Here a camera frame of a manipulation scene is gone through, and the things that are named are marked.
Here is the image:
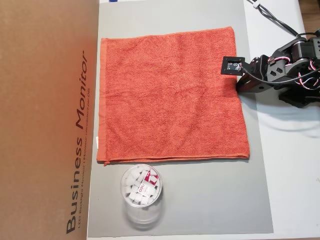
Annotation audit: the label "black cable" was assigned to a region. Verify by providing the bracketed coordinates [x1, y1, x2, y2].
[245, 0, 310, 41]

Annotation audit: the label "clear jar of white cubes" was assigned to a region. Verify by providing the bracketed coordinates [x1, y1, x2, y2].
[119, 163, 166, 231]

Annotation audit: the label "red white servo wire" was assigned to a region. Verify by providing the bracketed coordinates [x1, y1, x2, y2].
[266, 56, 320, 91]

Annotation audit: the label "brown cardboard monitor box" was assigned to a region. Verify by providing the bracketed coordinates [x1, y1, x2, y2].
[0, 0, 101, 240]

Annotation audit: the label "red white label card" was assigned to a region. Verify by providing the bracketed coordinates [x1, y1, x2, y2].
[137, 169, 160, 197]

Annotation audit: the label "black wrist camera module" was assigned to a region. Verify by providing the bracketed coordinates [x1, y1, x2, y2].
[221, 56, 245, 76]

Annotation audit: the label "grey rectangular mat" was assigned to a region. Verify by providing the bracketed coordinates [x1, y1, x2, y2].
[87, 0, 275, 238]

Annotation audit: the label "orange terry towel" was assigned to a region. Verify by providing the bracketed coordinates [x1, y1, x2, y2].
[96, 26, 251, 167]

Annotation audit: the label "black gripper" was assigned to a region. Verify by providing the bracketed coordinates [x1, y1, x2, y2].
[236, 55, 275, 94]

